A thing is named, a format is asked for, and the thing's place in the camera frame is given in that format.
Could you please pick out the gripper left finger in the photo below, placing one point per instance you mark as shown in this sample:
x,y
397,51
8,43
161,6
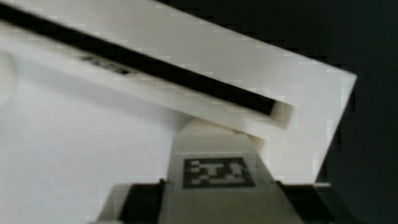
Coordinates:
x,y
134,204

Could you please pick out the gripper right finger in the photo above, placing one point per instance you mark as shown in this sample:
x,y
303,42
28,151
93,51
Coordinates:
x,y
312,202

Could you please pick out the white table leg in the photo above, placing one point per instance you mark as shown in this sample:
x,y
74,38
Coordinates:
x,y
221,190

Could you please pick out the white square tabletop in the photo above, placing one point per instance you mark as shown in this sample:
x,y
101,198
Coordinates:
x,y
85,139

